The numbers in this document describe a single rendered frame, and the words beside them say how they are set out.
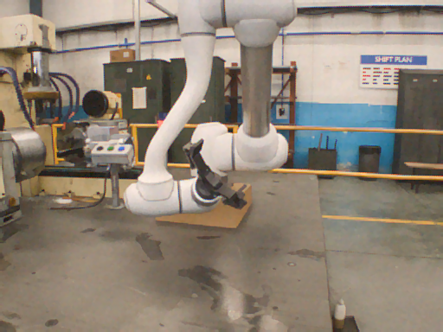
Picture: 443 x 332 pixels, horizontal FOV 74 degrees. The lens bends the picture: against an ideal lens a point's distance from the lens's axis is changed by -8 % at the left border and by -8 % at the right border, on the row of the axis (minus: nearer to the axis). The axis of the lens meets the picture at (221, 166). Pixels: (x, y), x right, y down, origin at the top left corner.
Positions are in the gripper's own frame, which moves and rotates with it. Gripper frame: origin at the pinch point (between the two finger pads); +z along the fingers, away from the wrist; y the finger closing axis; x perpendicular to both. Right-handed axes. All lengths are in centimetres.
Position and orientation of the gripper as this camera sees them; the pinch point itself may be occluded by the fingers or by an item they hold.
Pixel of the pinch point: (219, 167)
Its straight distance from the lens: 69.6
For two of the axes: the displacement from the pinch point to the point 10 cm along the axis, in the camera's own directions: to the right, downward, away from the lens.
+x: -7.2, 6.3, -3.0
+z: 1.5, -2.7, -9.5
